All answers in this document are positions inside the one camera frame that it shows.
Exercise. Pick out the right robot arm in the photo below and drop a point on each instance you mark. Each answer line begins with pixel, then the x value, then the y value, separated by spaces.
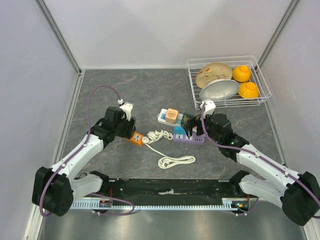
pixel 297 194

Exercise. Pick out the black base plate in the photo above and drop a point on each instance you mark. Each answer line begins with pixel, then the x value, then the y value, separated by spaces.
pixel 170 192

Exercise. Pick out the blue cube socket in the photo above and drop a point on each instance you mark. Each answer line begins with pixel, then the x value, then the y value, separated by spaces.
pixel 178 132

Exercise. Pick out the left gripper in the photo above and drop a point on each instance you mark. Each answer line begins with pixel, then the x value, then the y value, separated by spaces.
pixel 128 132

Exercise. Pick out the lower yellow bowl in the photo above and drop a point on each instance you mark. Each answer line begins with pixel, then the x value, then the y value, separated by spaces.
pixel 248 90

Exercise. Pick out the yellow bowl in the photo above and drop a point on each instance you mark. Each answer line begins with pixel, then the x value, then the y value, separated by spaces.
pixel 248 90
pixel 241 73

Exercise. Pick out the beige cube socket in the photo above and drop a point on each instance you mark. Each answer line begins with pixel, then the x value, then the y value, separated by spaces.
pixel 171 116

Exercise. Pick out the purple power strip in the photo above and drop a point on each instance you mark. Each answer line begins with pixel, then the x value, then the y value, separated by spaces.
pixel 194 139

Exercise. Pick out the slotted cable duct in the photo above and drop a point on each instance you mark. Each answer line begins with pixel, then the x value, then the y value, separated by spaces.
pixel 96 204

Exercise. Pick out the beige floral plate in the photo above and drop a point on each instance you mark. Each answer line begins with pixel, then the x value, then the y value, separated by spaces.
pixel 212 72

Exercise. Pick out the white multicolour power strip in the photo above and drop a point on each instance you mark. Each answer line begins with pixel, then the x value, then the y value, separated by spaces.
pixel 161 118

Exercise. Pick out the orange power strip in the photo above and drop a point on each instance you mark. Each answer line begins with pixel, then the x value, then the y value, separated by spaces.
pixel 136 138

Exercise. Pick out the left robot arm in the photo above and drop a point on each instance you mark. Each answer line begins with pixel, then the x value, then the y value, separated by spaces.
pixel 56 188

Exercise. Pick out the white wire dish rack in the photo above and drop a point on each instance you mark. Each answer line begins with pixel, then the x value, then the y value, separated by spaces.
pixel 195 65

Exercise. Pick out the grey white plate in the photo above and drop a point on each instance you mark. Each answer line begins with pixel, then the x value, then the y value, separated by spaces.
pixel 218 90

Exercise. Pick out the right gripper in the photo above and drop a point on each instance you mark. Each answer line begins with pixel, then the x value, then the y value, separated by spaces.
pixel 192 123

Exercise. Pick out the upper yellow bowl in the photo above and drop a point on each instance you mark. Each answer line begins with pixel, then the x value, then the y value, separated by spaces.
pixel 241 73

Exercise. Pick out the dark green cube socket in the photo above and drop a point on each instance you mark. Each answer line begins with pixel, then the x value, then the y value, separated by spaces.
pixel 186 117

